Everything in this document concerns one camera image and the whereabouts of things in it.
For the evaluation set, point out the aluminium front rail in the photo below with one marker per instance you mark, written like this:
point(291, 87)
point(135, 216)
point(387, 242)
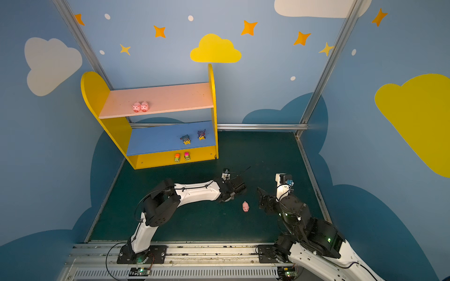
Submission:
point(184, 261)

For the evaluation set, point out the pink toy pig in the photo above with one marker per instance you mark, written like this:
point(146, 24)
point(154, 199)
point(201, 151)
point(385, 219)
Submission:
point(136, 107)
point(245, 207)
point(145, 106)

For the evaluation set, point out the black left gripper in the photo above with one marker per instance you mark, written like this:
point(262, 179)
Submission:
point(235, 186)

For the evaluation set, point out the circuit board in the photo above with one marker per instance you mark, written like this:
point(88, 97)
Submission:
point(287, 273)
point(140, 272)

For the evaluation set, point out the right circuit board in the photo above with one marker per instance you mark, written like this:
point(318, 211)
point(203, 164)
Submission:
point(287, 273)

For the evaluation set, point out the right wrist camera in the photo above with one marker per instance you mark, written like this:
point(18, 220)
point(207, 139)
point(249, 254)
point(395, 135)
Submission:
point(285, 185)

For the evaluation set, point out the rear aluminium frame bar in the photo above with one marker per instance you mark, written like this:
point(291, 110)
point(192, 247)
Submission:
point(238, 127)

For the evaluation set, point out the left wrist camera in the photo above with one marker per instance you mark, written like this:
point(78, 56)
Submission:
point(226, 174)

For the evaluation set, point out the blue yellow toy figure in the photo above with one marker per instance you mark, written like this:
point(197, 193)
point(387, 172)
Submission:
point(186, 139)

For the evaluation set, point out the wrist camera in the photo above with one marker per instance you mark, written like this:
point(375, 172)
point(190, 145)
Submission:
point(285, 185)
point(226, 174)

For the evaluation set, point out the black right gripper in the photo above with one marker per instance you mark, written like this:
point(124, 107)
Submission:
point(268, 202)

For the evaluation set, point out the right aluminium frame post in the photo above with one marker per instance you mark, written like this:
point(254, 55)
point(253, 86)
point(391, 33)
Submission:
point(332, 59)

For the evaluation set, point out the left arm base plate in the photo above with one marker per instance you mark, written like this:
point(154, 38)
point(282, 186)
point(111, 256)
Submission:
point(155, 254)

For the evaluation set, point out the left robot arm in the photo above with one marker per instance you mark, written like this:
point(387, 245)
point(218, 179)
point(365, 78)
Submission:
point(160, 204)

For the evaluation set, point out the aluminium frame post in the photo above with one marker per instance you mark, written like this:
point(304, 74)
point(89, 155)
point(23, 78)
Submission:
point(76, 30)
point(332, 59)

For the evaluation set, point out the left circuit board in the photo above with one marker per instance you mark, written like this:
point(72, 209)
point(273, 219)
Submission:
point(140, 272)

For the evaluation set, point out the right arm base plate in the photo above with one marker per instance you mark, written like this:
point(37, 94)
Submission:
point(272, 254)

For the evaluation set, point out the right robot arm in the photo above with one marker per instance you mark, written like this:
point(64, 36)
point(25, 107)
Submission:
point(310, 243)

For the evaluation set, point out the left aluminium frame post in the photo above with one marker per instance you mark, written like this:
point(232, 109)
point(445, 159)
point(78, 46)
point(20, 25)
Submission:
point(76, 30)

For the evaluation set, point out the yellow toy shelf unit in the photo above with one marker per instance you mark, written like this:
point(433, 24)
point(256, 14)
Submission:
point(154, 146)

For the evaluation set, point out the purple yellow star toy figure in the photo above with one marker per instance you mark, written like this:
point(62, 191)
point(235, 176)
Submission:
point(202, 134)

